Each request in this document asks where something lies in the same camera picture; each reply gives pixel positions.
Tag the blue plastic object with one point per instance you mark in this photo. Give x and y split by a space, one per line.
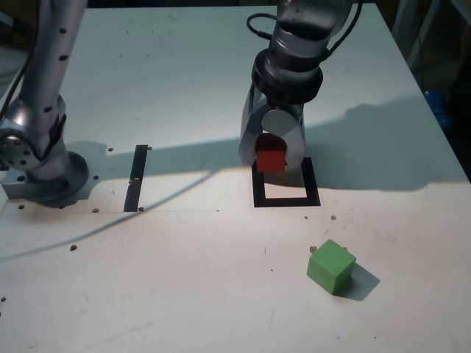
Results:
438 106

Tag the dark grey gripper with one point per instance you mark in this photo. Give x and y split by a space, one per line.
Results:
285 104

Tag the black tape square outline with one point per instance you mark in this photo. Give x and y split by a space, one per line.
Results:
314 184

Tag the black tape strip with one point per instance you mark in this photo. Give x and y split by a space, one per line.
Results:
134 184

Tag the red cube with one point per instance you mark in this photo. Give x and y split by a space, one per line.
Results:
270 160

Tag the green cube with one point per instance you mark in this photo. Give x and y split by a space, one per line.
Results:
329 268

